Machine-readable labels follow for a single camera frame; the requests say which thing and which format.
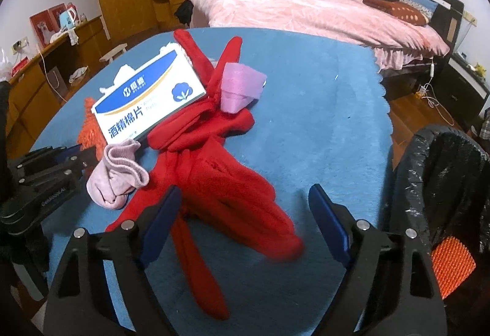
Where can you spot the pale pink sock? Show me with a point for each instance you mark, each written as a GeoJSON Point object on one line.
{"type": "Point", "coordinates": [111, 183]}

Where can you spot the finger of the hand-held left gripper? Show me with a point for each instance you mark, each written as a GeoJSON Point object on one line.
{"type": "Point", "coordinates": [72, 149]}
{"type": "Point", "coordinates": [65, 171]}

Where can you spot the black cloth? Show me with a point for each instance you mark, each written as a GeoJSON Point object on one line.
{"type": "Point", "coordinates": [184, 11]}

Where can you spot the wall socket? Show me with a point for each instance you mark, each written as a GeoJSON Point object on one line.
{"type": "Point", "coordinates": [20, 44]}

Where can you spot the red box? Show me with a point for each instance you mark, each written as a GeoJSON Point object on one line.
{"type": "Point", "coordinates": [20, 67]}

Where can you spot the white crumpled cloth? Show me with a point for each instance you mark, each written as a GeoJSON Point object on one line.
{"type": "Point", "coordinates": [124, 73]}

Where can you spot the orange bristled pad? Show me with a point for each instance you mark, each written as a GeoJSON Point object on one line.
{"type": "Point", "coordinates": [453, 267]}

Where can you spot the orange fuzzy cloth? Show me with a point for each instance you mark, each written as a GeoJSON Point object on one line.
{"type": "Point", "coordinates": [90, 133]}

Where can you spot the bed with pink cover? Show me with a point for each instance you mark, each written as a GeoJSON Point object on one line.
{"type": "Point", "coordinates": [291, 14]}

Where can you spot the dark wooden headboard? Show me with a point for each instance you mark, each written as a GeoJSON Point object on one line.
{"type": "Point", "coordinates": [451, 7]}

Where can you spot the black nightstand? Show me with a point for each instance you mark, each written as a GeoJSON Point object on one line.
{"type": "Point", "coordinates": [463, 91]}

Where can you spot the red picture frames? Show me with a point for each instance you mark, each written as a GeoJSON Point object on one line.
{"type": "Point", "coordinates": [42, 24]}

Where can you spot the light blue kettle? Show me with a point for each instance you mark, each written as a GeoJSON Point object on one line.
{"type": "Point", "coordinates": [67, 19]}

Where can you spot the white rag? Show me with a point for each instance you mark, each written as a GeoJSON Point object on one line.
{"type": "Point", "coordinates": [78, 75]}

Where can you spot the red fleece glove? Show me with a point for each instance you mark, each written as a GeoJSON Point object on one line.
{"type": "Point", "coordinates": [231, 51]}
{"type": "Point", "coordinates": [229, 190]}

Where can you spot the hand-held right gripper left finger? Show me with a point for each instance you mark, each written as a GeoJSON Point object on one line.
{"type": "Point", "coordinates": [164, 217]}

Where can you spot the long wooden desk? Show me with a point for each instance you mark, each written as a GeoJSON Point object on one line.
{"type": "Point", "coordinates": [26, 99]}

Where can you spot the bin with black bag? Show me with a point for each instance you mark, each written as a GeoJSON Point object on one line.
{"type": "Point", "coordinates": [440, 167]}

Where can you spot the small wooden stool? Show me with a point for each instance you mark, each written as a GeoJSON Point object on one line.
{"type": "Point", "coordinates": [115, 50]}

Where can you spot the red-brown dotted pillow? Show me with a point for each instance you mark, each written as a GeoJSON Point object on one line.
{"type": "Point", "coordinates": [398, 11]}

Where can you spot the blue pillow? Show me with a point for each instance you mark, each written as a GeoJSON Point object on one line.
{"type": "Point", "coordinates": [419, 1]}

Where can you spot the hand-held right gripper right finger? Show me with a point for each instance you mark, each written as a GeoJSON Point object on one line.
{"type": "Point", "coordinates": [329, 217]}

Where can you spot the white and blue cardboard box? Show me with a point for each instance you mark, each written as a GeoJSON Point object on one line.
{"type": "Point", "coordinates": [153, 91]}

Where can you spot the lilac folded sock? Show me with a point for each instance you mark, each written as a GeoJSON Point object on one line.
{"type": "Point", "coordinates": [239, 87]}

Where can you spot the brown paper bag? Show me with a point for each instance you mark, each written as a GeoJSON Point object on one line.
{"type": "Point", "coordinates": [54, 81]}

